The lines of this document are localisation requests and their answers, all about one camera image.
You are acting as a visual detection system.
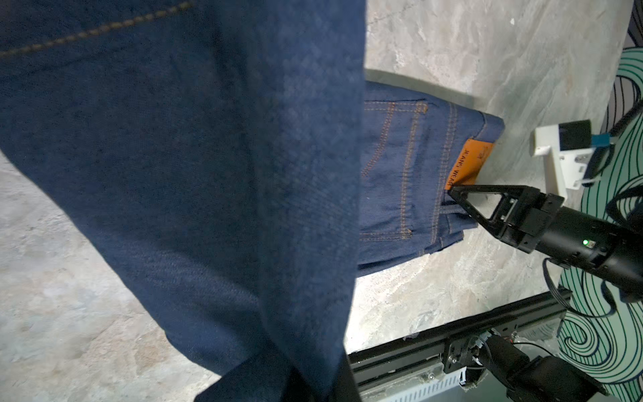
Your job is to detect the dark blue denim trousers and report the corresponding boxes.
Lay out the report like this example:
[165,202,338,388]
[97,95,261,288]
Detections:
[1,1,504,401]

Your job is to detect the white slotted cable duct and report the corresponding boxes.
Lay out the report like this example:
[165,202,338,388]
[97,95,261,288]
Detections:
[371,368,467,402]

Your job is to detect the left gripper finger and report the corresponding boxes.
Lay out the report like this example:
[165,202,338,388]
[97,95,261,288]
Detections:
[331,354,362,402]

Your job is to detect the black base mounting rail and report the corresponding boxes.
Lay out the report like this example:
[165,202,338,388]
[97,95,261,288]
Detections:
[348,292,565,391]

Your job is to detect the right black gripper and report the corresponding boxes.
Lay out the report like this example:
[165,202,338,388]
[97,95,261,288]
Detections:
[448,185,642,302]

